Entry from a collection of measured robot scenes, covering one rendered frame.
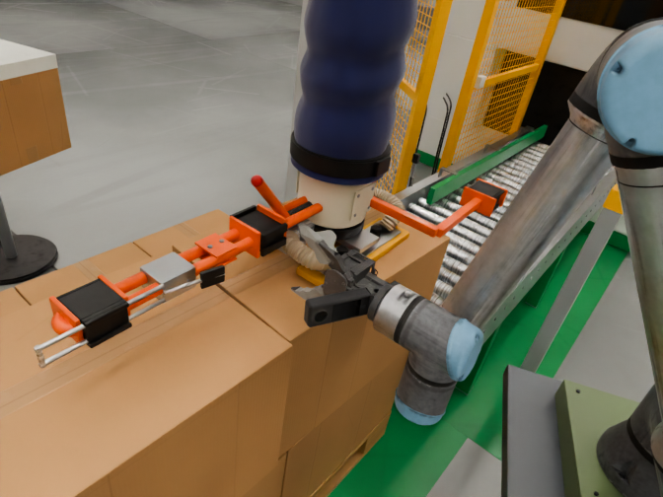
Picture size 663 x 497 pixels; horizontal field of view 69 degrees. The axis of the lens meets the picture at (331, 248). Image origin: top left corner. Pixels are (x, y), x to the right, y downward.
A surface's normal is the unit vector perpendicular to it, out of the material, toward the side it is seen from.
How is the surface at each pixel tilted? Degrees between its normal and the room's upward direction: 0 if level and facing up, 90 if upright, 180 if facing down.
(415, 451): 0
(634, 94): 82
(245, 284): 0
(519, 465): 0
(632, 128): 82
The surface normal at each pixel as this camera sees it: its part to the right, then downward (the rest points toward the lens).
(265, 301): 0.13, -0.82
